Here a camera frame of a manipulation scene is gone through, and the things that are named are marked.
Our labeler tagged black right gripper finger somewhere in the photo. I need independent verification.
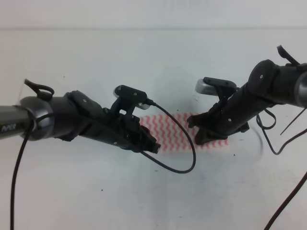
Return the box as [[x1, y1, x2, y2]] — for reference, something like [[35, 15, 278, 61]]
[[187, 113, 212, 128], [195, 127, 227, 145]]

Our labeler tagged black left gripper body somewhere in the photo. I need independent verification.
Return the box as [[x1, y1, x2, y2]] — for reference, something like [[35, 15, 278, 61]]
[[69, 90, 144, 150]]

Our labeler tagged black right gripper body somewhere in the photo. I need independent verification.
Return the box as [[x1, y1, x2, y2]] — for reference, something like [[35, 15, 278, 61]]
[[207, 91, 254, 137]]

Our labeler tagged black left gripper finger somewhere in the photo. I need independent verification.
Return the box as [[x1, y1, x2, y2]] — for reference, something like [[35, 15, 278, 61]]
[[134, 126, 161, 154]]

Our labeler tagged pink white wavy towel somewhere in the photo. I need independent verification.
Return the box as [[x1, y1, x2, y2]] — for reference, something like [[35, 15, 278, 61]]
[[140, 113, 229, 153]]

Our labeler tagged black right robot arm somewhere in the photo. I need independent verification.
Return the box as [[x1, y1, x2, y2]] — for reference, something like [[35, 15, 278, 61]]
[[187, 46, 307, 145]]

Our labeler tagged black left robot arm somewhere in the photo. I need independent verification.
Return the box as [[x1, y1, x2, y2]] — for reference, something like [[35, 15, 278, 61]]
[[0, 80, 161, 154]]

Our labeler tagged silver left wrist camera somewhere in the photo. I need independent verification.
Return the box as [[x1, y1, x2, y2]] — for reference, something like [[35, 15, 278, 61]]
[[110, 85, 150, 115]]

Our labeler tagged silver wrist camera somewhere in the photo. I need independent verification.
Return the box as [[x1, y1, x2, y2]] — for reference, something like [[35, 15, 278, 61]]
[[110, 85, 150, 115], [194, 77, 238, 104]]

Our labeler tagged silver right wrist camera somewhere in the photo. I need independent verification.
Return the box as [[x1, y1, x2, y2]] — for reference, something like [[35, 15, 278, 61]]
[[194, 77, 238, 104]]

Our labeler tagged black right camera cable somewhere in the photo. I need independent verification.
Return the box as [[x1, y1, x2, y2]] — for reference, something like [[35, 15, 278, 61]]
[[255, 107, 307, 230]]

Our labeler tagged black camera cable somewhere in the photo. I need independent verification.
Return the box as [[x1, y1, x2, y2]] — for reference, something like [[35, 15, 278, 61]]
[[255, 107, 307, 230], [7, 98, 197, 230]]

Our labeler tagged black left camera cable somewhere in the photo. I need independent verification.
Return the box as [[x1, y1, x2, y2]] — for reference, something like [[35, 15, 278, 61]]
[[7, 98, 197, 230]]

